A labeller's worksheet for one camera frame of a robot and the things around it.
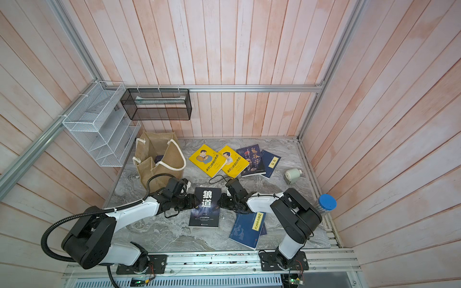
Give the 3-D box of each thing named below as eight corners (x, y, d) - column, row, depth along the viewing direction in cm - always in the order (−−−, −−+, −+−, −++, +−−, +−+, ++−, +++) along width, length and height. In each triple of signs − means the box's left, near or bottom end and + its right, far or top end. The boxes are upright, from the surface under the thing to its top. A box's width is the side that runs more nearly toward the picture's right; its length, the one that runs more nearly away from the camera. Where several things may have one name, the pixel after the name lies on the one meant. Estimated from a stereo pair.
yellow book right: (211, 160, 111) (211, 157, 109) (227, 148, 118) (227, 145, 115) (234, 179, 102) (234, 176, 100) (250, 165, 109) (250, 162, 106)
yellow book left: (188, 160, 111) (187, 157, 108) (205, 147, 118) (204, 143, 116) (211, 177, 103) (211, 174, 100) (227, 162, 110) (227, 158, 108)
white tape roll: (285, 184, 100) (289, 176, 93) (283, 177, 103) (287, 168, 96) (298, 184, 100) (303, 176, 93) (296, 177, 103) (301, 168, 96)
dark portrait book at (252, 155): (241, 177, 104) (241, 173, 101) (236, 150, 117) (236, 146, 114) (264, 175, 105) (265, 171, 102) (257, 148, 118) (258, 144, 115)
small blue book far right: (249, 170, 106) (250, 168, 105) (261, 150, 116) (261, 148, 114) (270, 179, 102) (271, 177, 101) (280, 158, 112) (281, 156, 110)
